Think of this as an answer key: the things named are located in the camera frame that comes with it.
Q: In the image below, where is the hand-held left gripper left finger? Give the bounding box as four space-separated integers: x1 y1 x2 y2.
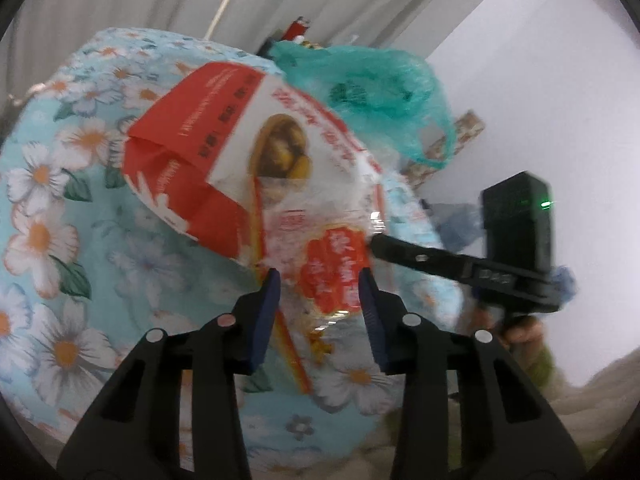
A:
56 267 282 480

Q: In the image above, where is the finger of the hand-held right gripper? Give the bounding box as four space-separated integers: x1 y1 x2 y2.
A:
367 234 471 286

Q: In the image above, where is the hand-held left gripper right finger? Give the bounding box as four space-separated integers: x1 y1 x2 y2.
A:
359 267 588 480

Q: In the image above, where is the green plastic bag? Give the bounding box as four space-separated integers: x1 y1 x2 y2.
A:
267 40 458 168

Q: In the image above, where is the red and white paper bag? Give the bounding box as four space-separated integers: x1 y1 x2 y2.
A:
122 61 391 401

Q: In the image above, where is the person's right hand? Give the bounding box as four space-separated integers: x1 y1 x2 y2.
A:
501 317 547 356

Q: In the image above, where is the patterned paper roll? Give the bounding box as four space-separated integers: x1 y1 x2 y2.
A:
400 110 486 188

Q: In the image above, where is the floral blue blanket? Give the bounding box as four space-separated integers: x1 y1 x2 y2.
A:
0 27 466 476

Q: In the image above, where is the red thermos bottle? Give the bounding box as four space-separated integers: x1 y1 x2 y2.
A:
282 16 311 41

